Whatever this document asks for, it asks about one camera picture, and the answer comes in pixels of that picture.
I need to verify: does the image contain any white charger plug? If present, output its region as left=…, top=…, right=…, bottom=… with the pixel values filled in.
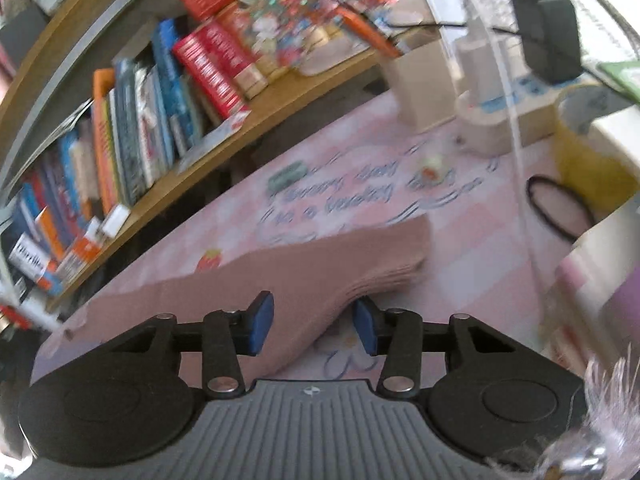
left=101, top=204, right=132, bottom=238

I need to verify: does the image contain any row of colourful books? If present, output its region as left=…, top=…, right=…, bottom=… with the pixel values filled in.
left=0, top=17, right=211, bottom=281

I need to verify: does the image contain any pink and lavender towel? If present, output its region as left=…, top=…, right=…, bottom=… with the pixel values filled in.
left=31, top=217, right=432, bottom=378

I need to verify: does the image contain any black power adapter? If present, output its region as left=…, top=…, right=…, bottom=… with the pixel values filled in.
left=511, top=0, right=585, bottom=86

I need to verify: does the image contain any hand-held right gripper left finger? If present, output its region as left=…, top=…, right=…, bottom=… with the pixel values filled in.
left=107, top=291, right=275, bottom=401

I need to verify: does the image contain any beige box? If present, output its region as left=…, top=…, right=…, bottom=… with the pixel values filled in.
left=384, top=40, right=458, bottom=131

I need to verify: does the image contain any yellow tape roll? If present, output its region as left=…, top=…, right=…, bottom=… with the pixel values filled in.
left=551, top=82, right=638, bottom=213

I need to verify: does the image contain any black ring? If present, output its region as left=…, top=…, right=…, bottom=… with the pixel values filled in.
left=526, top=175, right=597, bottom=247

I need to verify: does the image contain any white power strip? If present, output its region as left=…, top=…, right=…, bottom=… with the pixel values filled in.
left=454, top=76, right=568, bottom=157

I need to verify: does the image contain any pastel stack of notebooks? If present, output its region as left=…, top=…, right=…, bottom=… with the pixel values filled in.
left=540, top=200, right=640, bottom=361

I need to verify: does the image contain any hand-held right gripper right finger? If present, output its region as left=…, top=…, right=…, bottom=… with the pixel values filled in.
left=352, top=296, right=526, bottom=399

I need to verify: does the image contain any shiny silver bead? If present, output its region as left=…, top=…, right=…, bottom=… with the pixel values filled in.
left=537, top=440, right=608, bottom=480

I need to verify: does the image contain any tall white orange blue box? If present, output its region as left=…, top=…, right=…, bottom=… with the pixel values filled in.
left=7, top=232, right=66, bottom=296

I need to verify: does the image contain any red boxed book set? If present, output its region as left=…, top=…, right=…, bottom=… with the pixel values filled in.
left=172, top=0, right=281, bottom=120

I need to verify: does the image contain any pink checked printed table mat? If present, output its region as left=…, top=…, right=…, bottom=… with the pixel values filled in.
left=30, top=87, right=616, bottom=391

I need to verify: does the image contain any white and wooden bookshelf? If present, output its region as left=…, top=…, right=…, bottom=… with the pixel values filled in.
left=0, top=0, right=441, bottom=311

